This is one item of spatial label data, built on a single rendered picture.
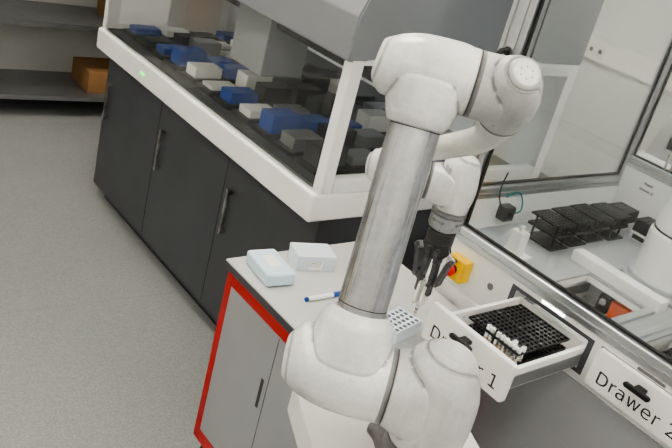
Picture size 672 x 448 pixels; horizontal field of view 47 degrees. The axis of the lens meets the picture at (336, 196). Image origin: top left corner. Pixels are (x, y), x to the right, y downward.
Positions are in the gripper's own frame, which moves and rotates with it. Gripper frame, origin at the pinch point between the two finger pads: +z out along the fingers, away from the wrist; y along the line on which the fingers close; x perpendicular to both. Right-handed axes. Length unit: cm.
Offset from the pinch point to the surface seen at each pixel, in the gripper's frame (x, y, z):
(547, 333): 15.4, 31.6, -0.7
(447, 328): -8.8, 14.4, 0.0
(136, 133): 52, -193, 38
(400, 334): -7.5, 1.5, 10.4
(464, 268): 24.9, -1.2, -0.5
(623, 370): 16, 53, -2
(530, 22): 31, -10, -74
